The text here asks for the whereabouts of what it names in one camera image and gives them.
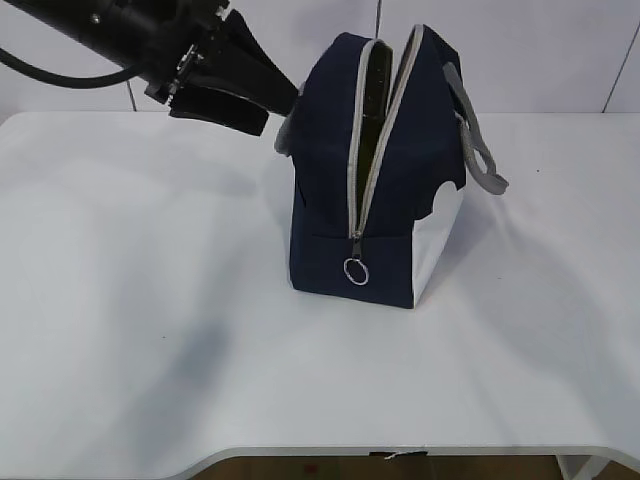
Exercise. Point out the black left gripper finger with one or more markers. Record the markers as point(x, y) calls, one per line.
point(235, 63)
point(219, 108)

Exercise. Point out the black tape on table edge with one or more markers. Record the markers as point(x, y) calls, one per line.
point(392, 455)

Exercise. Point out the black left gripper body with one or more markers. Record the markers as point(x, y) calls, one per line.
point(178, 45)

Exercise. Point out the navy blue lunch bag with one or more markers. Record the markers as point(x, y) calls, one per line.
point(382, 151)

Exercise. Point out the white table leg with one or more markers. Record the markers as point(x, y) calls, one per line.
point(581, 467)

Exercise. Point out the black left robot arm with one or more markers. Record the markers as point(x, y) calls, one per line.
point(116, 30)

